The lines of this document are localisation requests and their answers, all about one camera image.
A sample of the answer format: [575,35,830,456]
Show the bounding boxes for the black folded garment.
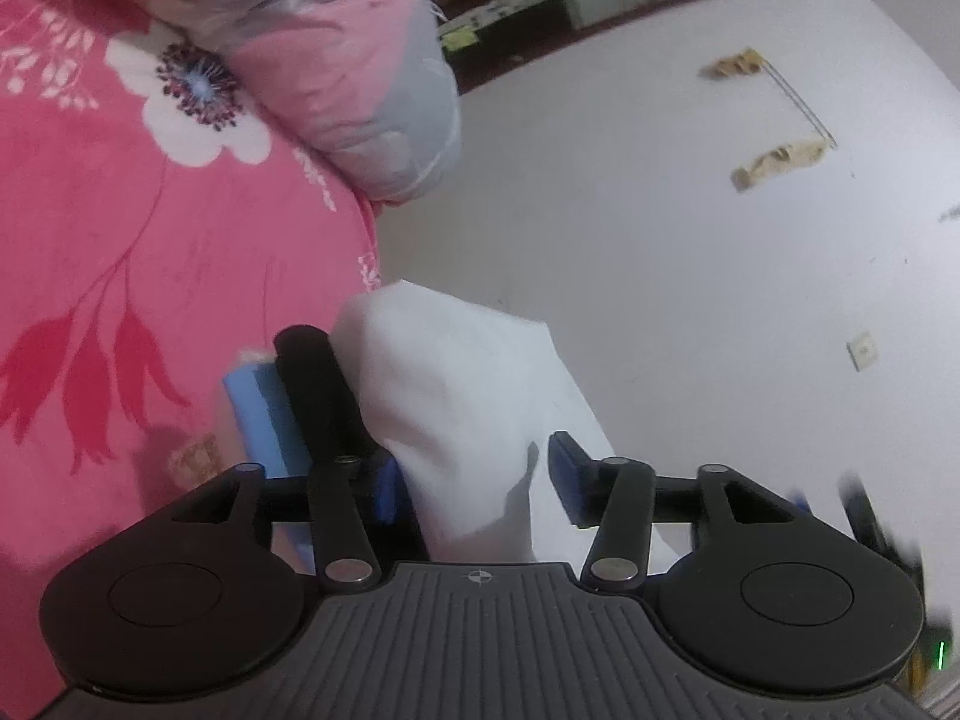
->
[271,325,434,565]

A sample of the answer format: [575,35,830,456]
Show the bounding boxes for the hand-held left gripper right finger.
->
[549,431,815,593]

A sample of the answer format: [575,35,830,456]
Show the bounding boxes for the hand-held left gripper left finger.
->
[174,456,400,592]

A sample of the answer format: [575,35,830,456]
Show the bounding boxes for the dark wooden door frame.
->
[439,0,755,96]

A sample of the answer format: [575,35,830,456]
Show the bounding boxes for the black low cabinet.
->
[439,0,577,55]

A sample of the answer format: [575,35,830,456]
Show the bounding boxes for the thin wall wire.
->
[761,60,839,151]

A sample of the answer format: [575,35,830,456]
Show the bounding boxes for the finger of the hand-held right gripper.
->
[838,471,925,575]

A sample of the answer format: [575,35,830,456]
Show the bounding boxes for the pink grey rolled quilt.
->
[0,0,464,205]

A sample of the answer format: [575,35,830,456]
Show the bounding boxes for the beige tape strip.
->
[730,137,827,194]
[699,47,767,82]

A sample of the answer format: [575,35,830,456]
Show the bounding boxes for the white wall socket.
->
[846,332,880,374]

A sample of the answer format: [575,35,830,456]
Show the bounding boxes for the pink floral blanket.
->
[0,0,385,698]

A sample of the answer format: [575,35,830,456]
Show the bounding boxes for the white button shirt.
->
[328,280,700,567]

